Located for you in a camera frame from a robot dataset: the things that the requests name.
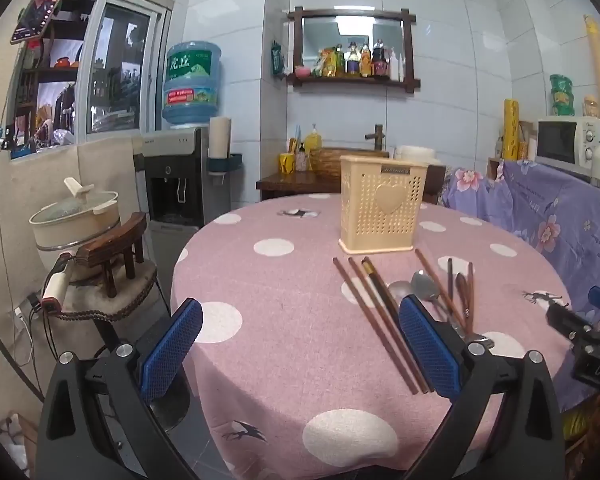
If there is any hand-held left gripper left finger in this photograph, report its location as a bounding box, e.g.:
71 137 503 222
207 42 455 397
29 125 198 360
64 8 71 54
34 297 204 480

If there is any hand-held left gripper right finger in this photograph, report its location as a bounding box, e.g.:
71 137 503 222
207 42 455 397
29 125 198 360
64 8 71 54
398 295 566 480

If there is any metal spoon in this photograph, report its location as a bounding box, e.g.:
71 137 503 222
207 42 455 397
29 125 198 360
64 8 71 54
411 270 495 351

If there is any small wooden spoon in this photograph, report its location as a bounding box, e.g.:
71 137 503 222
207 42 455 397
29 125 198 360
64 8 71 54
454 272 470 320

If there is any black chopstick with gold tip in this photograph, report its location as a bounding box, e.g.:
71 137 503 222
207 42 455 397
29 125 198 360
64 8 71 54
362 258 402 328
366 256 406 311

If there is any cream plastic utensil holder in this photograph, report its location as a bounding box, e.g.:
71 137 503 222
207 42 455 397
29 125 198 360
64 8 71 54
338 155 429 254

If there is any purple floral cloth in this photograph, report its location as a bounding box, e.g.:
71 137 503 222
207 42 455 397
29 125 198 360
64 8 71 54
442 159 600 401

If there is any dark wooden chair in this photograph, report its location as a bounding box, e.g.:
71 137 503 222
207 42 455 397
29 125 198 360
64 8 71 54
60 211 161 321

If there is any pink polka dot tablecloth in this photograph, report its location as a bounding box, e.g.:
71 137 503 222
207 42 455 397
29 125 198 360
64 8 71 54
170 192 573 473

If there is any white handheld appliance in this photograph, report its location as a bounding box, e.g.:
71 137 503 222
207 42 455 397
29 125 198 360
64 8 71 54
41 252 76 313

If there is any power strip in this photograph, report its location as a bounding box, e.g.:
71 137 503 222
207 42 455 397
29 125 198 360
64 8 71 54
15 292 43 321

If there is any cream cooking pot with lid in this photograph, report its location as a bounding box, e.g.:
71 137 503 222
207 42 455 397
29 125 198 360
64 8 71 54
29 177 121 281

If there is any white microwave oven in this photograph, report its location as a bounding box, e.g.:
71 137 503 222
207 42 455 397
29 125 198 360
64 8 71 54
535 116 600 171

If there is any grey water dispenser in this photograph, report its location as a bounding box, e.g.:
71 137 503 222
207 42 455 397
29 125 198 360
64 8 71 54
132 127 231 286

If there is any white plastic bag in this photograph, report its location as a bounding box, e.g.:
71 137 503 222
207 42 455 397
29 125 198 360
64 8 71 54
0 412 31 476

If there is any blue plastic holder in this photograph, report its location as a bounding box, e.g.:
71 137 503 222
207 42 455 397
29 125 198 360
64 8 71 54
207 152 243 173

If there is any yellow wrap roll box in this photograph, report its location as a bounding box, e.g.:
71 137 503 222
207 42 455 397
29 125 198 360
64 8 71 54
501 99 521 161

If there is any wooden counter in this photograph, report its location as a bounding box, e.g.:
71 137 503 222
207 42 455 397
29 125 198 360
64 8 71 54
256 162 448 206

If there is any woven basin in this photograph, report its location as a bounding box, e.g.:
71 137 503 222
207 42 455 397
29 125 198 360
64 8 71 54
310 146 391 181

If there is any white paper cup stack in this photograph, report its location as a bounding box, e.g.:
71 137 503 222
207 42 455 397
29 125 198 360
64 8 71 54
207 116 231 161

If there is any blue water bottle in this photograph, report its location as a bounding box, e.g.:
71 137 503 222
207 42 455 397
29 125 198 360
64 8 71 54
161 41 222 128

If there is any dark sauce bottle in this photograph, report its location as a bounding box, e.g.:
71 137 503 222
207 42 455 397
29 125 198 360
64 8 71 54
371 39 391 80

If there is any purple label bottle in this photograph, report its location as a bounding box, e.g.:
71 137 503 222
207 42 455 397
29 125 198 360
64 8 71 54
346 40 362 77

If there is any sliding window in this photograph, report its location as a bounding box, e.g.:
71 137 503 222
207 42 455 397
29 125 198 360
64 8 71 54
7 0 173 161

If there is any yellow green packet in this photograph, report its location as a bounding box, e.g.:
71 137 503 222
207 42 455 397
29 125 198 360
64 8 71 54
314 49 338 78

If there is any green packet on wall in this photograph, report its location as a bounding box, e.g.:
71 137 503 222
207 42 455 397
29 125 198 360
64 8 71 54
271 41 287 77

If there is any wooden wall shelf with mirror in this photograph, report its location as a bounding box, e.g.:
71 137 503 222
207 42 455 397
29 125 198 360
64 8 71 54
282 6 422 95

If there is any smartphone on mount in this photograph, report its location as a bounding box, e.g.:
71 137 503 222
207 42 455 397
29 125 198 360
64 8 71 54
10 0 74 45

